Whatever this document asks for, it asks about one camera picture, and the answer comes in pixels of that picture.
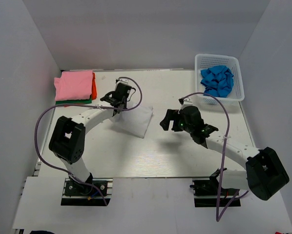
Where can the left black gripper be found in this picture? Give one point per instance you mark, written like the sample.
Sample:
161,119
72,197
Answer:
125,102

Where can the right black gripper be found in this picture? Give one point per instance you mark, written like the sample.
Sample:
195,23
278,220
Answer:
171,115

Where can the white t shirt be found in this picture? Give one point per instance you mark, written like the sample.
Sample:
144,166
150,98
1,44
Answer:
135,121

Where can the blue t shirt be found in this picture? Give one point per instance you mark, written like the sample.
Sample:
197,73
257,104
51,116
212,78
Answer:
218,81

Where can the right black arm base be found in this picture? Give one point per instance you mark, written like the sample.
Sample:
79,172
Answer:
205,194

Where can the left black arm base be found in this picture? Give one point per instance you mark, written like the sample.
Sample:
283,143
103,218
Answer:
81,195

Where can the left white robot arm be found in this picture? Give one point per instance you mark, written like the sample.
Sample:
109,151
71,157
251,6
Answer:
68,139

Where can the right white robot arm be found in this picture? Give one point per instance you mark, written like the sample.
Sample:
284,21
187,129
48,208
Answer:
263,173

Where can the folded orange t shirt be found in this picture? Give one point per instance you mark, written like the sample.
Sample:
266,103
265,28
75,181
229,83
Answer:
94,88

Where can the folded green t shirt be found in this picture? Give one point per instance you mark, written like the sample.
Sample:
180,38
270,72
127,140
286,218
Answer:
77,102

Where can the folded pink t shirt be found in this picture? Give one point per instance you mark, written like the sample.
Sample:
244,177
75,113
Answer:
73,85

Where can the white plastic basket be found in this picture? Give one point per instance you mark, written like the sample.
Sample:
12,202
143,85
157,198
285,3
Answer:
205,61

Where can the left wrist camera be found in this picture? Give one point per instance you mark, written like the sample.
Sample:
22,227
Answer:
122,80

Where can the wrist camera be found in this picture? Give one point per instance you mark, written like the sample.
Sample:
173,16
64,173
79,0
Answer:
122,80
185,102

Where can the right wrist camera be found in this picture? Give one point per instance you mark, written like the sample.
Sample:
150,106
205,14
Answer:
185,102

